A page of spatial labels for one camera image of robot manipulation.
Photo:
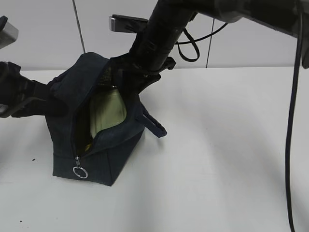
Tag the green lidded glass container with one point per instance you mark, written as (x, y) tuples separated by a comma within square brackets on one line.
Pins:
[(104, 109)]

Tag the navy insulated lunch bag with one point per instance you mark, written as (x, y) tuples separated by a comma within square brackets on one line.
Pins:
[(104, 160)]

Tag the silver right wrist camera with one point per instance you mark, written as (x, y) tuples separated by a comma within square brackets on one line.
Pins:
[(126, 24)]

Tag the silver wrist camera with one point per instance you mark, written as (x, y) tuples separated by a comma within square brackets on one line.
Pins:
[(8, 33), (126, 24)]

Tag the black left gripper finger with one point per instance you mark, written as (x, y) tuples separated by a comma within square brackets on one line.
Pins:
[(56, 107)]

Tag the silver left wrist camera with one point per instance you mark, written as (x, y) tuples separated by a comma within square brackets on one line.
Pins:
[(8, 33)]

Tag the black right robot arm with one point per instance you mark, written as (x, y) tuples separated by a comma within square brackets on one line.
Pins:
[(156, 36)]

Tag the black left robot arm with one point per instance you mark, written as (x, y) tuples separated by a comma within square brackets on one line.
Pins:
[(10, 80)]

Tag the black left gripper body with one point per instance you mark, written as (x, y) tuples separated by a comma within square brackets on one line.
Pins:
[(32, 99)]

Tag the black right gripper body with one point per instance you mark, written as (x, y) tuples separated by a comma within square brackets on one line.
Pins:
[(129, 77)]

